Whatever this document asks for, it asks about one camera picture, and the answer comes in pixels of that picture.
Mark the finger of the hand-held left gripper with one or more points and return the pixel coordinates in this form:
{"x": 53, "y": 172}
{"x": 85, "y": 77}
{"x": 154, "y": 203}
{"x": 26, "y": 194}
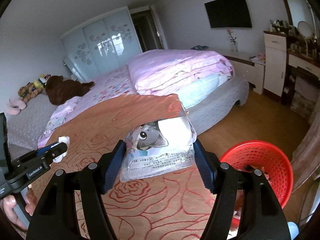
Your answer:
{"x": 51, "y": 147}
{"x": 58, "y": 152}

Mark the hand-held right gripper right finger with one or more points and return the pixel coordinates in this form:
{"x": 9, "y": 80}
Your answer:
{"x": 206, "y": 166}

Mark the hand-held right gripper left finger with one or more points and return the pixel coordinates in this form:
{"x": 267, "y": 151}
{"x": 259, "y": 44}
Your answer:
{"x": 113, "y": 166}

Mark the white tissue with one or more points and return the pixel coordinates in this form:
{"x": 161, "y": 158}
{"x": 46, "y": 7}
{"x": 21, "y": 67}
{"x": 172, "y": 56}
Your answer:
{"x": 63, "y": 140}

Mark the cat print plastic packaging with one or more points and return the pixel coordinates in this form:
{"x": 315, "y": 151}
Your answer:
{"x": 160, "y": 155}

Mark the red plastic mesh basket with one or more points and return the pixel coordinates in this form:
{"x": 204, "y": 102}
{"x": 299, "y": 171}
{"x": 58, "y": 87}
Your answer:
{"x": 262, "y": 152}

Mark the person's left hand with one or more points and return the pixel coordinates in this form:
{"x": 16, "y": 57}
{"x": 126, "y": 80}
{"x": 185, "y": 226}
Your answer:
{"x": 10, "y": 207}

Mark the pink cartoon print cloth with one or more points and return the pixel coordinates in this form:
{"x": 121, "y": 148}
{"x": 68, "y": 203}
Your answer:
{"x": 60, "y": 115}

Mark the orange rose print tablecloth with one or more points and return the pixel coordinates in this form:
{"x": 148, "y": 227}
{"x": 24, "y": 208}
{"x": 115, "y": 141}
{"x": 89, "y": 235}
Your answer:
{"x": 100, "y": 130}

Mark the pink plush toy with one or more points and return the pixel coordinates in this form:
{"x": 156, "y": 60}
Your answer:
{"x": 15, "y": 107}

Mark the brown woven plush toy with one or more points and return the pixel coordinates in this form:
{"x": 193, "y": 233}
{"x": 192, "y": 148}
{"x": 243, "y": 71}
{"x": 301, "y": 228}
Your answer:
{"x": 28, "y": 93}

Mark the grey upholstered bed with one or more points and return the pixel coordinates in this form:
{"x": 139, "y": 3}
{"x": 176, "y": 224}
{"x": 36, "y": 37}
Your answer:
{"x": 215, "y": 105}

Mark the yellow plush toy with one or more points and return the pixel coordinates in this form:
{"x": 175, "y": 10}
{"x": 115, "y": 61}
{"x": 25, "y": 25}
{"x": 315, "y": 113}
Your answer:
{"x": 41, "y": 82}

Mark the light blue pillow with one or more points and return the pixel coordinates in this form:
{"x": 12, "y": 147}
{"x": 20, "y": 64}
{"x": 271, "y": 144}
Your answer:
{"x": 200, "y": 90}

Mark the pink floral bed sheet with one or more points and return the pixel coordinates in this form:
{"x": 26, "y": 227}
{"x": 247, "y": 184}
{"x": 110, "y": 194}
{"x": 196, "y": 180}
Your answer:
{"x": 110, "y": 87}

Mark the pink patterned curtain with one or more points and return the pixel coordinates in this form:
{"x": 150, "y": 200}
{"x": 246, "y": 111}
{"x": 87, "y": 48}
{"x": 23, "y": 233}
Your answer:
{"x": 307, "y": 150}

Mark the low white television cabinet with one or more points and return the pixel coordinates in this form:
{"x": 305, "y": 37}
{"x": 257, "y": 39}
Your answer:
{"x": 250, "y": 72}

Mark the pink folded quilt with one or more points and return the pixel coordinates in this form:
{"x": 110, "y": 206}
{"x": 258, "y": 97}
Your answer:
{"x": 175, "y": 67}

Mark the light blue plastic object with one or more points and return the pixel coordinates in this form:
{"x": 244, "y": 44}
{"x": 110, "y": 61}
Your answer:
{"x": 293, "y": 230}

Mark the floral glass sliding wardrobe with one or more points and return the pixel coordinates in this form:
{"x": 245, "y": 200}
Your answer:
{"x": 100, "y": 47}

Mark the patterned storage box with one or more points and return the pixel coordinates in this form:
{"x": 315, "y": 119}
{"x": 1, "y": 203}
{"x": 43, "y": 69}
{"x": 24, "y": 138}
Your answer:
{"x": 301, "y": 105}

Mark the stack of books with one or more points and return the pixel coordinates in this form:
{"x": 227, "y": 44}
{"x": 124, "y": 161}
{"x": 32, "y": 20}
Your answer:
{"x": 256, "y": 60}

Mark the tall white cabinet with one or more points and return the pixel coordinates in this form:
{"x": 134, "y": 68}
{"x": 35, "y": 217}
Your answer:
{"x": 275, "y": 65}

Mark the small pink item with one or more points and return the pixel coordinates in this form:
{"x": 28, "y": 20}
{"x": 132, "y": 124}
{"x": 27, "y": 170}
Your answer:
{"x": 261, "y": 55}

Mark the pink rose in vase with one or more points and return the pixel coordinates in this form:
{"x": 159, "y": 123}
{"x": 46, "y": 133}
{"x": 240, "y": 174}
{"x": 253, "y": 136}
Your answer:
{"x": 233, "y": 41}

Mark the pink cushioned stool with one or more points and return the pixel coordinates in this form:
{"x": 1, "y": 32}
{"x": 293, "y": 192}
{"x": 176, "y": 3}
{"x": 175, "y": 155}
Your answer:
{"x": 307, "y": 85}

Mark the dark wooden door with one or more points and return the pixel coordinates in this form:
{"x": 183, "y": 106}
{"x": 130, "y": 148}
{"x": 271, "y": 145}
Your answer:
{"x": 142, "y": 30}

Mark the brown dressing table with mirror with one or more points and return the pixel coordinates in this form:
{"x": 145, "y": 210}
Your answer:
{"x": 302, "y": 63}

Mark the row of cosmetic bottles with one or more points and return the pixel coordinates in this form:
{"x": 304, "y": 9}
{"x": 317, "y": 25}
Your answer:
{"x": 280, "y": 25}

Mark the round white makeup mirror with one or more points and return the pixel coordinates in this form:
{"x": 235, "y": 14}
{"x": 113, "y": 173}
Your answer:
{"x": 305, "y": 28}

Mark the black wall television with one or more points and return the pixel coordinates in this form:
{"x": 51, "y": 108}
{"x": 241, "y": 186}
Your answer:
{"x": 227, "y": 11}

